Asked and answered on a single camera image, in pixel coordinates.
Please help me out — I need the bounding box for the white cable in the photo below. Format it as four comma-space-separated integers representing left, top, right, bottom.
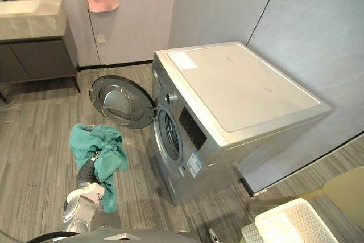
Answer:
0, 102, 27, 123

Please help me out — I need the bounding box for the black washing machine display panel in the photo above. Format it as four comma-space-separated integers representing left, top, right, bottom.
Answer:
178, 106, 208, 151

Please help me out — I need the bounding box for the teal cloth garment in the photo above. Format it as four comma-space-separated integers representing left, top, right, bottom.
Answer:
68, 123, 129, 214

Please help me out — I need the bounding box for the white paper sticker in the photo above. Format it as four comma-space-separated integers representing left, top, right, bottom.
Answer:
167, 51, 199, 71

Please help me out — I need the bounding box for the blue energy label sticker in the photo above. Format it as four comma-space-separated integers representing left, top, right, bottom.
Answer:
186, 151, 203, 179

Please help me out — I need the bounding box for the dark vanity cabinet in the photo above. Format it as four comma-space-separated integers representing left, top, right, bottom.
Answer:
0, 22, 82, 104

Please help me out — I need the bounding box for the grey robot torso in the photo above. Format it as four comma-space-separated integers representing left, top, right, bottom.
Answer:
27, 225, 206, 243

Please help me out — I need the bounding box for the yellow chair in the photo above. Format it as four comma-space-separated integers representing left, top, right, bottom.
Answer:
300, 166, 364, 243

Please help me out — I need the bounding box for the silver front-load washing machine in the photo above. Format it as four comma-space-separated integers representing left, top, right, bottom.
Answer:
151, 41, 334, 206

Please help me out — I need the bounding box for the round washing machine door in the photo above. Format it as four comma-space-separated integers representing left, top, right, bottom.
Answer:
90, 75, 158, 130

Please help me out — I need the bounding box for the white perforated laundry basket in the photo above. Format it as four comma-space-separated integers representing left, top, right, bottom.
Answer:
241, 197, 340, 243

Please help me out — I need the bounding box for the grey stone vanity counter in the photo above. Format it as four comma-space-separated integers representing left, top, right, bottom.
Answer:
0, 0, 68, 42

